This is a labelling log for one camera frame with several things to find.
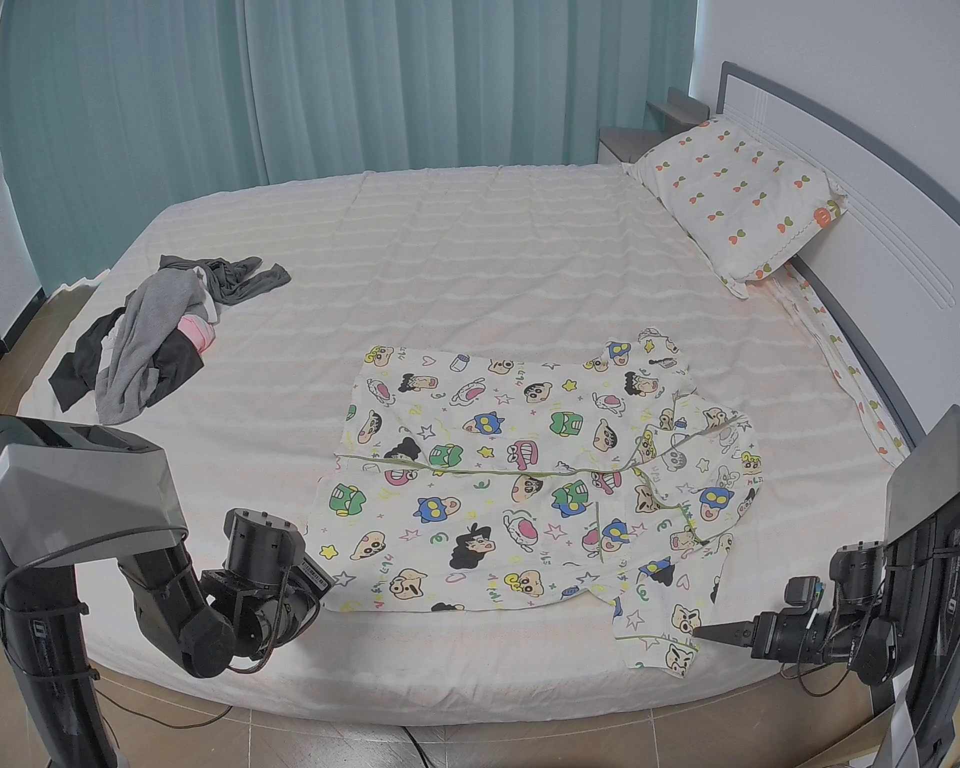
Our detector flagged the white printed pyjama top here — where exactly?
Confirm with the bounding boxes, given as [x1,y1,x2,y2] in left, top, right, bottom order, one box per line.
[311,326,762,680]

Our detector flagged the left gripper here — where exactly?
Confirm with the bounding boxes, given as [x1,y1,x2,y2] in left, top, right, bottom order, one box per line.
[247,549,336,655]

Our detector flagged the bed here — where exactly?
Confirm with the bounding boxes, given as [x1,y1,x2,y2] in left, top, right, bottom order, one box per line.
[0,60,960,732]

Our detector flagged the white printed pillow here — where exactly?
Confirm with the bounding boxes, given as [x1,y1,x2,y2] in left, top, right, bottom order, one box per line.
[624,116,849,301]

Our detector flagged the black cable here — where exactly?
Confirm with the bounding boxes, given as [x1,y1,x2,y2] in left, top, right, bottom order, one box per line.
[93,686,235,735]
[403,723,438,768]

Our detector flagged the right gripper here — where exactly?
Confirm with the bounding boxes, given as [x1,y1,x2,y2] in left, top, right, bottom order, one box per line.
[752,606,830,667]

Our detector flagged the pile of clothes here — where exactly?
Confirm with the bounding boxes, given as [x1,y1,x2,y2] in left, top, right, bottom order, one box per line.
[48,255,292,425]

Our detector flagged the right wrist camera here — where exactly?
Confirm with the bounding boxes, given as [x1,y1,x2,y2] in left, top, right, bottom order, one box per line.
[782,575,824,615]

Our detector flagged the grey bedside table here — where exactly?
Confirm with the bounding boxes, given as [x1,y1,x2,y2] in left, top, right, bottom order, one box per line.
[597,86,710,165]

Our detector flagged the blue-green curtain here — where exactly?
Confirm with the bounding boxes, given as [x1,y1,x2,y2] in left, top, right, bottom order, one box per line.
[0,0,699,294]

